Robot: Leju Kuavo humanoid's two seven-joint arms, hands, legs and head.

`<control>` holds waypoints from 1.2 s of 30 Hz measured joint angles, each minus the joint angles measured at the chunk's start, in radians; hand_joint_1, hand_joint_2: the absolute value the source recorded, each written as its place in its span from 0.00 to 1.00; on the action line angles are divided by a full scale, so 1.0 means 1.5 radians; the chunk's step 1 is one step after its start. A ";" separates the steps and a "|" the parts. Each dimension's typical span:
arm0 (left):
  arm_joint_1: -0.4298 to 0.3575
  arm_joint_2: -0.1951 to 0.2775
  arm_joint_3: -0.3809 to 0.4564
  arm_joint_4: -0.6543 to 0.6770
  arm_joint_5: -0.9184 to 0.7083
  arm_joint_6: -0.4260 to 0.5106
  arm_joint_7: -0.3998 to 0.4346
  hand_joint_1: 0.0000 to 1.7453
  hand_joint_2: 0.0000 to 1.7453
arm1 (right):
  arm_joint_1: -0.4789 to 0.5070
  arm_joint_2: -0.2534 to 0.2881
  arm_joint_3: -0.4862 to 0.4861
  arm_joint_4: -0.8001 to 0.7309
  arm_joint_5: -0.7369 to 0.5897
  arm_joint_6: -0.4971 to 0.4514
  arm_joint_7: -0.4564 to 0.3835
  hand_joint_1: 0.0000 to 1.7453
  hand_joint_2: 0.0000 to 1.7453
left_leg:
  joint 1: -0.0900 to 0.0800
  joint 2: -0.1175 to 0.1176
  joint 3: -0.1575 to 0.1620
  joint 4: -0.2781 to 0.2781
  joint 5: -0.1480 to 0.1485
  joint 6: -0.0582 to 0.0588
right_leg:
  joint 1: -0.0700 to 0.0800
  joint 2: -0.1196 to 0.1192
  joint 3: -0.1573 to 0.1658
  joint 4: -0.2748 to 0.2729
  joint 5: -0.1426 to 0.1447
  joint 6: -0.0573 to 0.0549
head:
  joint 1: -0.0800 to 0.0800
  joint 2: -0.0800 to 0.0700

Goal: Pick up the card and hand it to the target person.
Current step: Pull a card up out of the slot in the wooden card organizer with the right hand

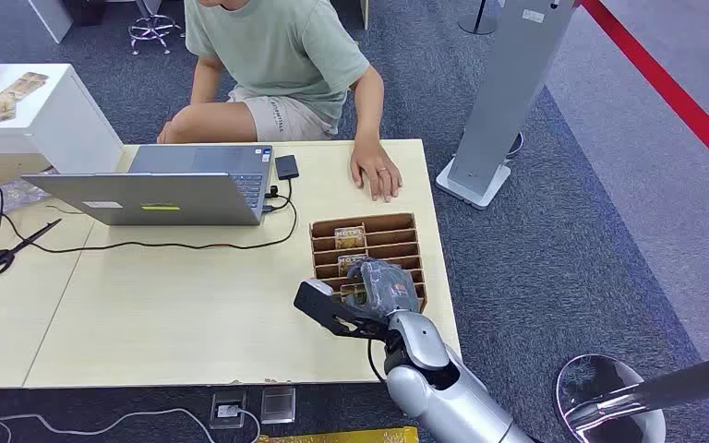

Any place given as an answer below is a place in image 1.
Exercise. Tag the red barrier belt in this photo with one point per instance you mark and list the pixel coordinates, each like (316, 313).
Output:
(666, 92)

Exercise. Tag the black stanchion base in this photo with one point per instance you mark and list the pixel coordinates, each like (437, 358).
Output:
(480, 24)

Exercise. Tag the chrome chair base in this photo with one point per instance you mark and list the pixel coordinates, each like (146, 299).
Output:
(152, 27)

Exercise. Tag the metal floor socket plate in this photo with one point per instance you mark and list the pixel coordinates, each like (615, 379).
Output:
(278, 405)

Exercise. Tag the wooden slotted card holder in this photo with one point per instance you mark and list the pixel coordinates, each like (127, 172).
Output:
(403, 247)

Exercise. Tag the clear plastic bottle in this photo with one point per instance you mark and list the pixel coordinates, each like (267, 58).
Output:
(12, 194)

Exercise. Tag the hotel key card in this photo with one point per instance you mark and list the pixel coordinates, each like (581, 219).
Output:
(349, 236)
(25, 85)
(350, 263)
(0, 109)

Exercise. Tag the black round floor base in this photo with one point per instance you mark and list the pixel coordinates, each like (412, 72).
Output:
(516, 145)

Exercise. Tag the dark floor box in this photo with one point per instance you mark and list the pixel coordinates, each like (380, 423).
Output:
(85, 9)

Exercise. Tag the silver laptop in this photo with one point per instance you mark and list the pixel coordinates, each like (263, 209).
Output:
(146, 198)

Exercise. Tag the person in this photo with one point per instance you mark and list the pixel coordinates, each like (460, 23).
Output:
(269, 55)

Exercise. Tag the white furniture panel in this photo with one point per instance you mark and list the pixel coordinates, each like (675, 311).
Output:
(52, 18)

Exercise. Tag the black scissors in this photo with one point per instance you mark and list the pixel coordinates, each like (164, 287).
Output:
(36, 235)

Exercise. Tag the person's left hand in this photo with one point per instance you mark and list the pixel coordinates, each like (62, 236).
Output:
(376, 171)

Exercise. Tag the chrome stanchion post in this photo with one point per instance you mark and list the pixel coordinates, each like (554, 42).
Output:
(611, 403)

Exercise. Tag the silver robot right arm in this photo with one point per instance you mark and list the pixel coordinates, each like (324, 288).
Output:
(446, 403)

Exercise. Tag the floor power socket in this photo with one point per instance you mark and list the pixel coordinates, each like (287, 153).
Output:
(228, 409)

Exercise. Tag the yellow patterned board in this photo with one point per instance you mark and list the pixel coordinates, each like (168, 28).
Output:
(342, 436)

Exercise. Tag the white cabinet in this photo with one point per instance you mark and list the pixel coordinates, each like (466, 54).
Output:
(79, 134)

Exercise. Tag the grey kiosk pillar stand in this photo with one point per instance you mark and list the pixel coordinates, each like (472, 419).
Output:
(501, 104)

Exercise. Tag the person's left forearm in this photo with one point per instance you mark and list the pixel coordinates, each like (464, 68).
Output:
(370, 110)

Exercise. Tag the person's right forearm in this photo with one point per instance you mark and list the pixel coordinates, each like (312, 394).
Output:
(206, 82)

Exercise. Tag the black external drive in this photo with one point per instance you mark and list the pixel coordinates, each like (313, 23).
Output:
(286, 167)

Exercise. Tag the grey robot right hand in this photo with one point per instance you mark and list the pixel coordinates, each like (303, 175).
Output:
(388, 290)

